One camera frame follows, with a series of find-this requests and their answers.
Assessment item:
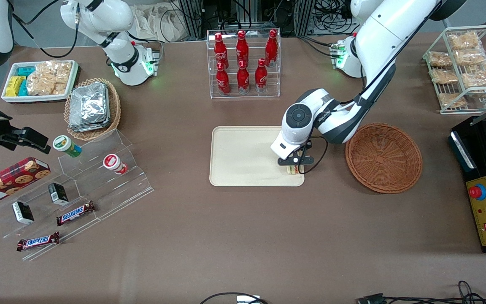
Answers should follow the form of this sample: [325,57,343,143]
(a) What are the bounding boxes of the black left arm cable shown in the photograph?
[297,0,443,175]

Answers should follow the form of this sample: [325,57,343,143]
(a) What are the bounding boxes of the clear acrylic stepped display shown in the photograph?
[0,129,155,261]

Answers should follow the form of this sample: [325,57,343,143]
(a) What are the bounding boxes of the yellow snack pack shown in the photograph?
[5,76,26,97]

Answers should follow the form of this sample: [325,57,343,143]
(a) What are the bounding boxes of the aluminium frame profile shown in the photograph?
[294,0,315,37]
[179,0,204,41]

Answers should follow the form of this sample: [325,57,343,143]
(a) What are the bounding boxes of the clear bag of crackers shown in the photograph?
[428,51,453,68]
[448,31,482,51]
[438,92,467,109]
[462,67,486,88]
[430,68,459,84]
[454,49,486,66]

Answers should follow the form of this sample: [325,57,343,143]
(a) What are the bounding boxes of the white wire rack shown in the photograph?
[422,24,486,115]

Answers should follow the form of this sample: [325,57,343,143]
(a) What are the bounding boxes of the black cable with white plug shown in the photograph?
[200,292,270,304]

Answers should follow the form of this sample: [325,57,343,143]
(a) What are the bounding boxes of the light wicker basket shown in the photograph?
[64,78,122,141]

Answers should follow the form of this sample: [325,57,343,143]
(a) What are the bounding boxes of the clear acrylic bottle rack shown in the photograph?
[206,28,281,99]

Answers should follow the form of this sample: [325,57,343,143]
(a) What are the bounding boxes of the clear rice cracker bag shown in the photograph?
[27,60,73,96]

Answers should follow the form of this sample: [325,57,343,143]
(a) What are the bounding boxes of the beige crumpled cloth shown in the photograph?
[132,3,185,43]

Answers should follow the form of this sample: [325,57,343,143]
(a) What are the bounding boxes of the red cola bottle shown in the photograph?
[214,33,229,70]
[237,60,251,95]
[235,30,249,68]
[265,29,279,68]
[216,62,231,96]
[254,58,268,93]

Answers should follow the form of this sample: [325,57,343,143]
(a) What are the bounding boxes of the red lidded snack cup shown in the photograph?
[103,154,128,175]

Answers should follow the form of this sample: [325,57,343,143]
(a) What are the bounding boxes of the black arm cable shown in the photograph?
[10,0,80,59]
[297,0,443,175]

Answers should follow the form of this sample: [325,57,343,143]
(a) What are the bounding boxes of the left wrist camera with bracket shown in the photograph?
[277,141,315,166]

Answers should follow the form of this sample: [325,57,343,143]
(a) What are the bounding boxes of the red Walkers cookie box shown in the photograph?
[0,157,51,209]

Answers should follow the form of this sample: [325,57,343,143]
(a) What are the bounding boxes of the green lidded snack cup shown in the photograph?
[53,135,82,158]

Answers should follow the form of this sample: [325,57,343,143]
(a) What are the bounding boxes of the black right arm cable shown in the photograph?
[10,0,80,59]

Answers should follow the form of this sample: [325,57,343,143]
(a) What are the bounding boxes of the black cable bundle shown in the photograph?
[313,0,356,35]

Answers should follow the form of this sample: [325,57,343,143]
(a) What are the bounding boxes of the beige plastic tray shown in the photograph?
[209,125,305,187]

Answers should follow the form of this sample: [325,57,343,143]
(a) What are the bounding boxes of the Snickers chocolate bar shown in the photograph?
[56,201,96,226]
[16,231,60,252]

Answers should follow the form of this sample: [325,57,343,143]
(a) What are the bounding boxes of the brown wicker basket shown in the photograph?
[345,122,424,194]

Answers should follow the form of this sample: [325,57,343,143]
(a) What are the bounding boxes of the small black box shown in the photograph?
[12,201,35,225]
[48,182,70,206]

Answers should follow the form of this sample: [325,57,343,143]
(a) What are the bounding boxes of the black control box yellow panel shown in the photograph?
[449,116,486,254]

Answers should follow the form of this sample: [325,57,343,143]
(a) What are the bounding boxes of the white rectangular snack tray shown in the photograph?
[1,60,79,104]

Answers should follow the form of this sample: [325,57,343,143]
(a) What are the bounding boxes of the silver foil packs stack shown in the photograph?
[68,82,111,133]

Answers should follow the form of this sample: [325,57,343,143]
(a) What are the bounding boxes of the black cables with connector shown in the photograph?
[356,280,486,304]

